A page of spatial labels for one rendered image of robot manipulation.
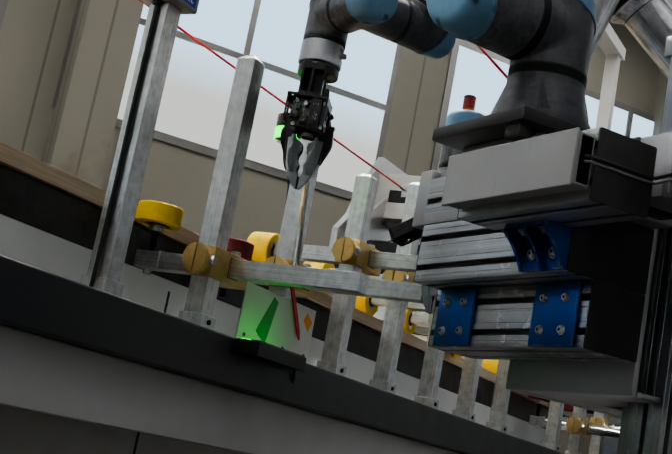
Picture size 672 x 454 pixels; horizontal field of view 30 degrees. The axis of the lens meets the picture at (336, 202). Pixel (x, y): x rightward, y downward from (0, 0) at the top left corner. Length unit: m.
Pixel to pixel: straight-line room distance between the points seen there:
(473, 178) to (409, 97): 6.55
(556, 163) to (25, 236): 0.90
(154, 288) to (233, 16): 5.42
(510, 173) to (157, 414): 0.75
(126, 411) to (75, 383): 0.14
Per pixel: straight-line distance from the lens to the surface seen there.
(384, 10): 2.08
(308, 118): 2.10
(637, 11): 2.34
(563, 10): 1.86
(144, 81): 1.89
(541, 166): 1.51
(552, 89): 1.82
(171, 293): 2.34
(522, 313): 1.74
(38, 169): 2.01
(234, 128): 2.10
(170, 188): 7.31
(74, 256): 2.11
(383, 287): 2.22
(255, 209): 7.52
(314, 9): 2.18
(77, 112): 6.97
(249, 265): 2.06
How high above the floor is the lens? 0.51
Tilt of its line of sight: 12 degrees up
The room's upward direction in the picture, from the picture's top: 11 degrees clockwise
